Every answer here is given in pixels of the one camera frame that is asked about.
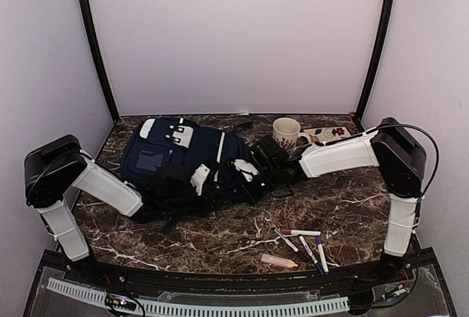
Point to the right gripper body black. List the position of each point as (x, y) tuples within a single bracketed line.
[(271, 180)]

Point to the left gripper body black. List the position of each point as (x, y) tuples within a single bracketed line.
[(202, 209)]

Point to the red cap white marker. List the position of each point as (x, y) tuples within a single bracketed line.
[(300, 232)]

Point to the navy blue student backpack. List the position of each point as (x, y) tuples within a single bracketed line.
[(162, 155)]

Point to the black cap white marker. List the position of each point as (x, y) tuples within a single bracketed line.
[(286, 240)]

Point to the blue cap white marker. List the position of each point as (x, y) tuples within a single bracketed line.
[(322, 255)]

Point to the yellow tip highlighter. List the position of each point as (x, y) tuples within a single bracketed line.
[(278, 261)]

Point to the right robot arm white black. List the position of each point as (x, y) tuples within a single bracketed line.
[(390, 147)]

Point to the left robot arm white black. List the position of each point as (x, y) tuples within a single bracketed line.
[(62, 167)]

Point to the cream floral ceramic mug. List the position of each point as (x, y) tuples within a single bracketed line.
[(286, 132)]

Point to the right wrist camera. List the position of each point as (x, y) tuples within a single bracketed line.
[(242, 168)]

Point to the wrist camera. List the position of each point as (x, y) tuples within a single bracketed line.
[(201, 180), (242, 168)]

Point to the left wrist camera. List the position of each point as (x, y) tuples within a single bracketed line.
[(201, 180)]

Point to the white slotted cable duct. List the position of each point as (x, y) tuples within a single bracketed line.
[(184, 304)]

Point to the black front rail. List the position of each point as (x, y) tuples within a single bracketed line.
[(357, 279)]

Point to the right black frame post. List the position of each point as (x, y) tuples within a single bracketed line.
[(382, 29)]

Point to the black frame post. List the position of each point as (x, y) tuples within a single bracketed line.
[(382, 29), (97, 58)]

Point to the left black frame post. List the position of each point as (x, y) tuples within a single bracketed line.
[(97, 58)]

